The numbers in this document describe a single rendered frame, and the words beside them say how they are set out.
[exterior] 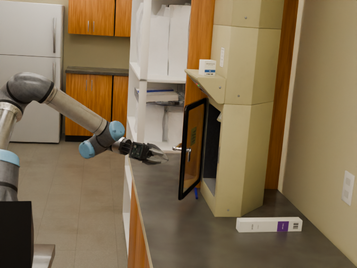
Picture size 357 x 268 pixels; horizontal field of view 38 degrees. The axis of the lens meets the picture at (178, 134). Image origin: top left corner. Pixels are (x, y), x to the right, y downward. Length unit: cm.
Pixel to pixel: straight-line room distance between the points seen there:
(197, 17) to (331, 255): 115
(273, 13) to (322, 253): 94
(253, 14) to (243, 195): 73
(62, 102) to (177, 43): 140
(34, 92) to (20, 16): 493
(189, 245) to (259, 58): 77
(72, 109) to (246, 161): 72
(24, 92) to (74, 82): 504
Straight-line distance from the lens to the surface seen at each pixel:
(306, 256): 194
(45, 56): 690
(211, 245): 192
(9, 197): 168
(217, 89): 204
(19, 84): 202
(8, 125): 201
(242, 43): 205
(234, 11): 203
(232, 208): 218
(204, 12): 239
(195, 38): 238
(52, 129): 704
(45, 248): 186
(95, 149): 220
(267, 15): 212
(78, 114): 207
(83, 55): 756
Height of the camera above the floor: 172
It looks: 12 degrees down
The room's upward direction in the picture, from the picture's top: 4 degrees clockwise
